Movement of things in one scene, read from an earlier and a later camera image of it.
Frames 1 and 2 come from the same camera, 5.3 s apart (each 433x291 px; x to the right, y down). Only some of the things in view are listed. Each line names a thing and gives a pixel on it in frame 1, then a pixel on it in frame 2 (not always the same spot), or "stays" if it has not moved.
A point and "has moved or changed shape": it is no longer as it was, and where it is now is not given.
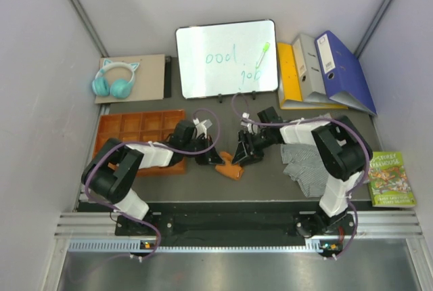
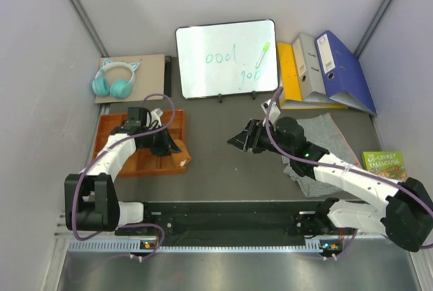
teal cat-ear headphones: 120,88 stays
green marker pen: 266,47 stays
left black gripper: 212,158 -> 167,145
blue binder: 342,72 stays
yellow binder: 289,89 stays
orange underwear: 233,170 has moved or changed shape
